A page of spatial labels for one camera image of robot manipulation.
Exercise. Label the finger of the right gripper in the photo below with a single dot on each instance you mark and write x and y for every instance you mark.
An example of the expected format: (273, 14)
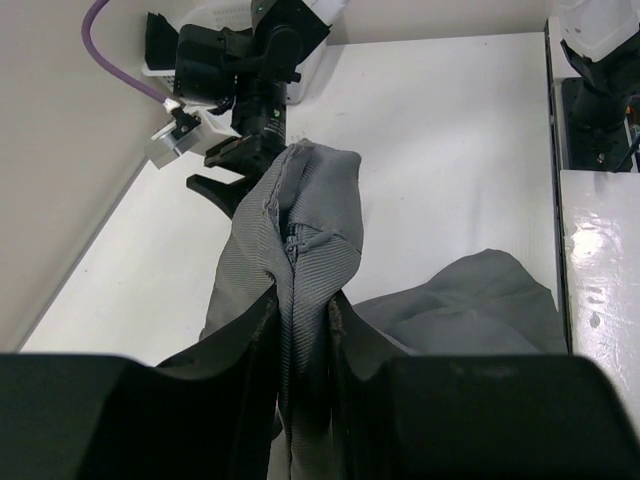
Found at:
(226, 197)

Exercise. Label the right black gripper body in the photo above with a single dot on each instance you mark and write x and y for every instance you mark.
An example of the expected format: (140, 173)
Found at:
(259, 121)

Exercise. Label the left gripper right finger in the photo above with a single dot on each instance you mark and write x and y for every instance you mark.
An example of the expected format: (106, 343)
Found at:
(397, 416)

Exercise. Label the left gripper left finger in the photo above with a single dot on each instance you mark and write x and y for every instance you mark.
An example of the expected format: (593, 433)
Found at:
(204, 413)

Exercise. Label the grey pleated skirt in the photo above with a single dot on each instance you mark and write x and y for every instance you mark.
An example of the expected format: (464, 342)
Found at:
(300, 230)

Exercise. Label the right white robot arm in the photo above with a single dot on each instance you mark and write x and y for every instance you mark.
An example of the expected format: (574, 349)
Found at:
(247, 73)

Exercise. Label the white plastic basket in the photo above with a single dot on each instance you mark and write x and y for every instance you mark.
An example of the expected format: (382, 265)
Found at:
(236, 15)

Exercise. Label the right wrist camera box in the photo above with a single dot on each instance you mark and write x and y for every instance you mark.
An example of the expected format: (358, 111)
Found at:
(190, 129)

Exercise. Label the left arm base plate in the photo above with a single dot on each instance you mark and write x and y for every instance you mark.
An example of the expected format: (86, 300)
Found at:
(593, 115)

